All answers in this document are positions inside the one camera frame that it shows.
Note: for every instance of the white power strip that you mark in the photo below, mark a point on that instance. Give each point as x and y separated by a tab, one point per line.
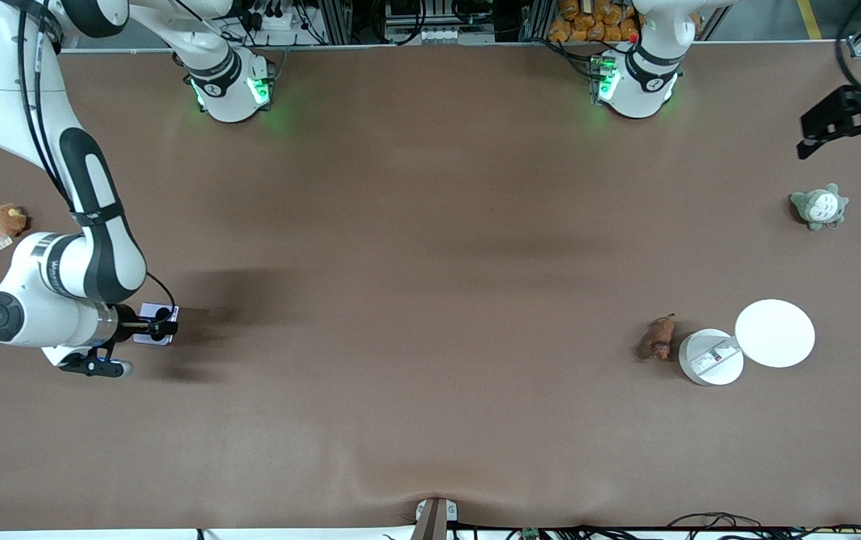
442	34

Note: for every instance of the orange plush toy pile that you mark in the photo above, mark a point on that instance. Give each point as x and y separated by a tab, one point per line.
588	22

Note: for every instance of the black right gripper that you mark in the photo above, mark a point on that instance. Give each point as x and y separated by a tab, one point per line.
127	324

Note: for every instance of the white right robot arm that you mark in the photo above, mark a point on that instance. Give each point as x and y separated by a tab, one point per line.
93	247

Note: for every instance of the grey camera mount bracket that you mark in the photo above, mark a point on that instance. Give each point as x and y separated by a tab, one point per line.
433	517

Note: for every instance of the grey totoro plush toy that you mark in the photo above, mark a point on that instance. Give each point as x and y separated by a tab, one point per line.
820	208

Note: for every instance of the brown plush toy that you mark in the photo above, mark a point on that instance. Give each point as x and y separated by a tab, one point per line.
9	219

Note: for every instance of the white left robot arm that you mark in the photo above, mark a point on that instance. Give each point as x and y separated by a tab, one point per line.
637	94

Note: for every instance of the white round container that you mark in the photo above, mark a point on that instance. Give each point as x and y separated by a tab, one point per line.
708	361

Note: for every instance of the white round lid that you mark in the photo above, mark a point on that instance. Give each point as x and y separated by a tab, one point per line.
775	334

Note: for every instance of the brown lion statue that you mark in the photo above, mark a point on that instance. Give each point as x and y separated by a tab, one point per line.
659	337

